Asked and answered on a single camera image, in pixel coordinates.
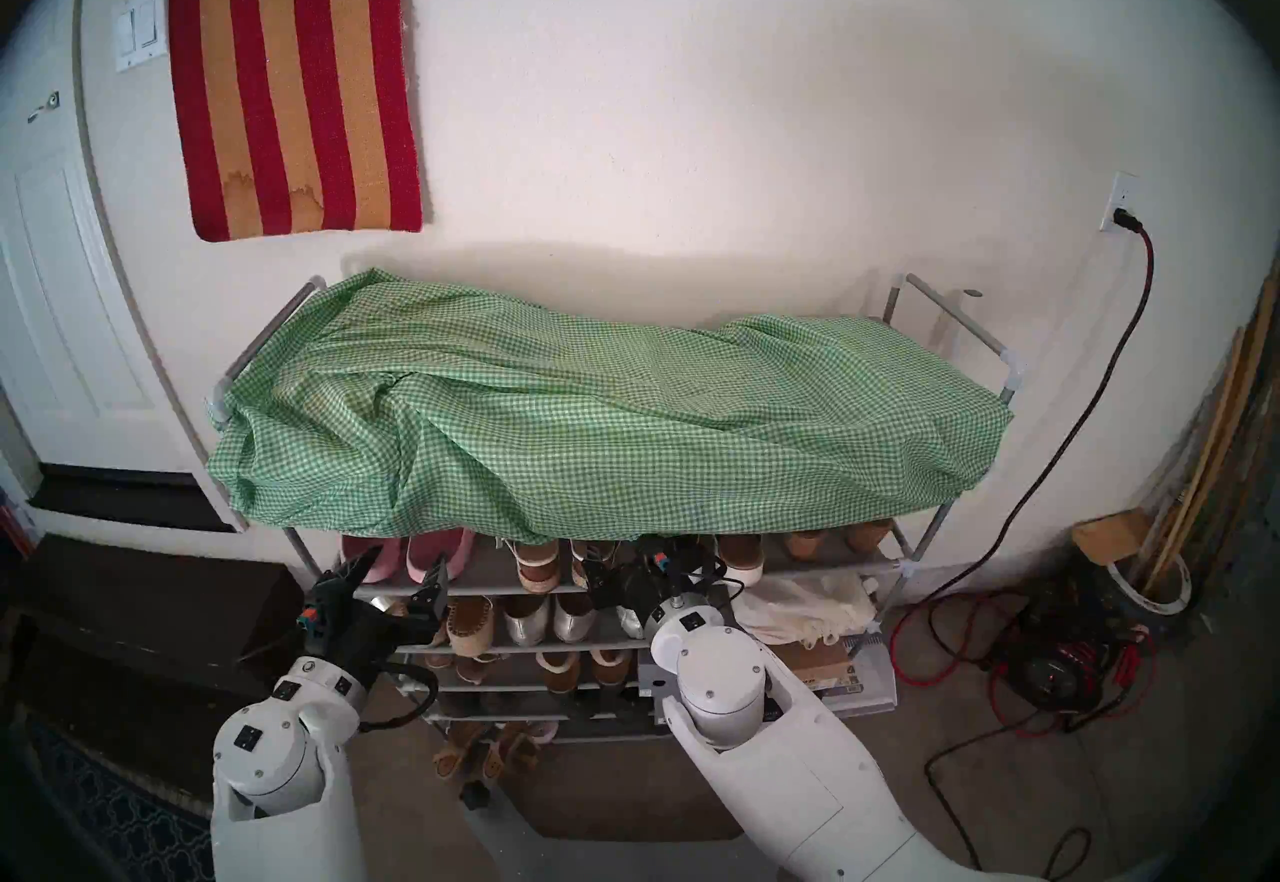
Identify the white platform sandal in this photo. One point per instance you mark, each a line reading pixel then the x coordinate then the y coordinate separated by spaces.
pixel 742 565

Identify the brown cardboard shoe box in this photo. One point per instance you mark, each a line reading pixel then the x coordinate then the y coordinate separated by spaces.
pixel 815 665

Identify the wooden slats bundle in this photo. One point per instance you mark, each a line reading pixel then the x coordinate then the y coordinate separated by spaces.
pixel 1215 450

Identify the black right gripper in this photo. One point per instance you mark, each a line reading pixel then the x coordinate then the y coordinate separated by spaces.
pixel 640 590

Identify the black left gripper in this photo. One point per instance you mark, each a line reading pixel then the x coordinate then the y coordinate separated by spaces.
pixel 350 635

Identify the black wooden step box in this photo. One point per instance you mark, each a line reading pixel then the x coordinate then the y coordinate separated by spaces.
pixel 150 610

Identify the small cardboard box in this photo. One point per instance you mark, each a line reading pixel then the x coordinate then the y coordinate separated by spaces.
pixel 1110 538

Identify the large white shoe box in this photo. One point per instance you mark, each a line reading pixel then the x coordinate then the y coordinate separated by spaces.
pixel 870 685

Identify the green gingham cloth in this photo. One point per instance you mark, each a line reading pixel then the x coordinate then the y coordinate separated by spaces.
pixel 600 430

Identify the red tan striped flag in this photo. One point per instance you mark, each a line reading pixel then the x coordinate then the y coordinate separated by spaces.
pixel 300 90

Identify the white wall outlet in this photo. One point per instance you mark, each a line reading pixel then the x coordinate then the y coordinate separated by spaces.
pixel 1120 190

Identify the cork wedge sandal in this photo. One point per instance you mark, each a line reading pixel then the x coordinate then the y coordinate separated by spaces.
pixel 805 545
pixel 868 538

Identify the white double light switch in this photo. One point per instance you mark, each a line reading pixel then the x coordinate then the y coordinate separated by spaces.
pixel 140 30

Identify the white cloth dust bag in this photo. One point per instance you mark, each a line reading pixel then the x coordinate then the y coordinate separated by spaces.
pixel 800 610

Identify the red white carton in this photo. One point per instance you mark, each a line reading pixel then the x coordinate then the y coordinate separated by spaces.
pixel 15 530

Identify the beige espadrille shoe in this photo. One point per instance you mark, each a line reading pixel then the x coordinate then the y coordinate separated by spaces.
pixel 470 625

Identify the grey metal shoe rack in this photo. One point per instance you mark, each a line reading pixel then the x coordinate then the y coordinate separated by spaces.
pixel 490 575

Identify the brown suede shoe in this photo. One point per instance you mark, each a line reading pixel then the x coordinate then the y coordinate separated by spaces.
pixel 608 670
pixel 557 675

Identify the blue patterned rug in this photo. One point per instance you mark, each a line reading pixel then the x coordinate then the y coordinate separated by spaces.
pixel 120 820

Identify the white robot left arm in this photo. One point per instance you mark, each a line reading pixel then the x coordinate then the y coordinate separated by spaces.
pixel 280 760

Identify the white plastic bucket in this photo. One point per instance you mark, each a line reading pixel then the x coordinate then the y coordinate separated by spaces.
pixel 1180 595

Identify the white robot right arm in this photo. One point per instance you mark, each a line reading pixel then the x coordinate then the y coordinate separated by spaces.
pixel 780 770

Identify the grey Vionic shoe box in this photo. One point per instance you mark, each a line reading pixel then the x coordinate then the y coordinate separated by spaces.
pixel 652 690

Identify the black base knob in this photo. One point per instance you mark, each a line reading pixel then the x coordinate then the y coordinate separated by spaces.
pixel 475 795

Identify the black door mat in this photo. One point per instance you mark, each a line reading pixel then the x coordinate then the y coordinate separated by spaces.
pixel 130 500

